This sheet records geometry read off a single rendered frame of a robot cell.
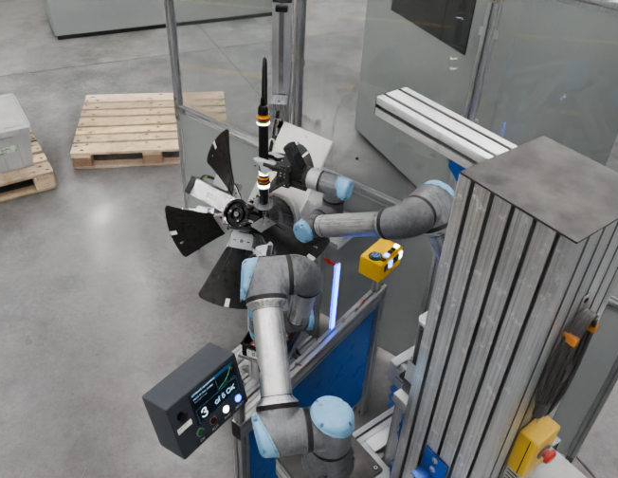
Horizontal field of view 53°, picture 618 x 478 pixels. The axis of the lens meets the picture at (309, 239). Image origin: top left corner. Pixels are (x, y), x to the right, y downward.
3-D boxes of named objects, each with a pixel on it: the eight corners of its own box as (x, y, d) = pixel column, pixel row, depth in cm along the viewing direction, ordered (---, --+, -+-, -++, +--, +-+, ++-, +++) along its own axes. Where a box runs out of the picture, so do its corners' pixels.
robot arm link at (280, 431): (316, 453, 157) (290, 248, 173) (257, 461, 154) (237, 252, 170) (309, 452, 168) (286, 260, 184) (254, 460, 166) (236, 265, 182)
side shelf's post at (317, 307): (313, 336, 351) (320, 218, 300) (318, 340, 350) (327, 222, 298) (308, 340, 349) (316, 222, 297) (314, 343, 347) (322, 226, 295)
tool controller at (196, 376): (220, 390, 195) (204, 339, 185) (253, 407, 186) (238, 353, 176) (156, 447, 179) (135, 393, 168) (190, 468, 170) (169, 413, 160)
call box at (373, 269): (379, 255, 258) (382, 235, 252) (399, 266, 254) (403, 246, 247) (357, 275, 248) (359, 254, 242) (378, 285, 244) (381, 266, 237)
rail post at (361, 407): (360, 406, 316) (376, 294, 267) (367, 410, 314) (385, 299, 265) (355, 411, 313) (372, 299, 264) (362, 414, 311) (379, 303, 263)
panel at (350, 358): (359, 397, 305) (374, 301, 264) (362, 398, 304) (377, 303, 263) (246, 523, 253) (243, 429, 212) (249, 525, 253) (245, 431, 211)
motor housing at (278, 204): (241, 239, 265) (224, 234, 254) (263, 191, 264) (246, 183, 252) (281, 262, 255) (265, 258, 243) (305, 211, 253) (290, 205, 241)
